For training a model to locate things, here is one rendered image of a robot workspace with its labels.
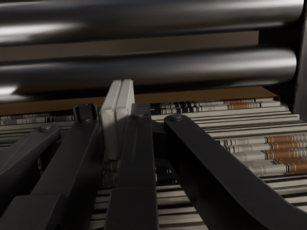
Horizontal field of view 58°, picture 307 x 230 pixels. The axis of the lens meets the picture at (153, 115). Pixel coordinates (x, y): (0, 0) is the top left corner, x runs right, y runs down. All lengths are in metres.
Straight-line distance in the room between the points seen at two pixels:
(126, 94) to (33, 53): 1.03
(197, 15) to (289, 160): 0.18
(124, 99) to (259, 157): 0.09
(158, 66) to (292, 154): 0.17
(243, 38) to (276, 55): 0.83
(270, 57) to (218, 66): 0.06
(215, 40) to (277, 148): 0.96
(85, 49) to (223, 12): 0.87
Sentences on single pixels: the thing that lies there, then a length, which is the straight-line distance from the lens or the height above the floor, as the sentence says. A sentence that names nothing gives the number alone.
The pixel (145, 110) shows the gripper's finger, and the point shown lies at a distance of 0.16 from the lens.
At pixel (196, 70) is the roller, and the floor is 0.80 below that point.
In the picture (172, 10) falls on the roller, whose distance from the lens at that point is 0.30.
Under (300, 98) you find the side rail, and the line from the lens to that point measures 0.36.
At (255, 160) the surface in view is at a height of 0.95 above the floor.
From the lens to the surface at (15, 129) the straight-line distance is 0.27.
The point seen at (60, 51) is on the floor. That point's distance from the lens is 1.15.
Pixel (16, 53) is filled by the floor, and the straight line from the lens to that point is 1.21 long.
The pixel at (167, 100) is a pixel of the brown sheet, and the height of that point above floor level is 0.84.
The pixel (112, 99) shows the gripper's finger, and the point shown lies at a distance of 0.16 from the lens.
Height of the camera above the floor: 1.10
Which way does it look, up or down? 70 degrees down
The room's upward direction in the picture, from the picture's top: 175 degrees clockwise
